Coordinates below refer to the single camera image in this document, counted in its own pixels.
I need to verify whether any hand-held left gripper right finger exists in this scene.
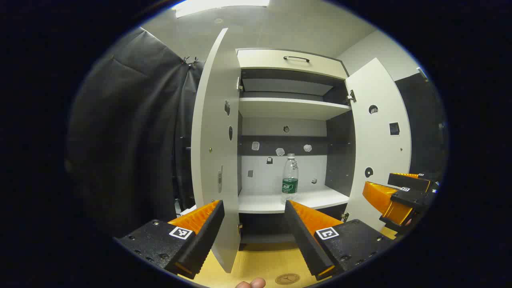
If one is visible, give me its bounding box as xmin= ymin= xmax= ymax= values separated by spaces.
xmin=284 ymin=200 xmax=394 ymax=281

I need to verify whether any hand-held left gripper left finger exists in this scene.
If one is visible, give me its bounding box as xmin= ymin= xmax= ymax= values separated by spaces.
xmin=113 ymin=199 xmax=225 ymax=280

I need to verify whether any white cabinet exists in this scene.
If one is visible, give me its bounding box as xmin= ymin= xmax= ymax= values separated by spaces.
xmin=236 ymin=48 xmax=356 ymax=250

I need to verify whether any white cabinet door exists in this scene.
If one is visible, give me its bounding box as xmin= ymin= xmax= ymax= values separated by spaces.
xmin=343 ymin=58 xmax=412 ymax=232
xmin=191 ymin=27 xmax=242 ymax=274

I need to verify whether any clear plastic bottle green label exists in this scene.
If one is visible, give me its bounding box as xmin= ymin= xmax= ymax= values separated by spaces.
xmin=281 ymin=153 xmax=299 ymax=204

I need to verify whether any white cabinet shelf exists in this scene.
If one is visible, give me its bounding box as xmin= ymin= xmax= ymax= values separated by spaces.
xmin=239 ymin=97 xmax=352 ymax=121

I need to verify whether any white flat object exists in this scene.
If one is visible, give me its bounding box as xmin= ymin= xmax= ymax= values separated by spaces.
xmin=174 ymin=198 xmax=197 ymax=216

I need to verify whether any black backdrop cloth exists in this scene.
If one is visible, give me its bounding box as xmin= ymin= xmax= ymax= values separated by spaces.
xmin=65 ymin=27 xmax=448 ymax=240

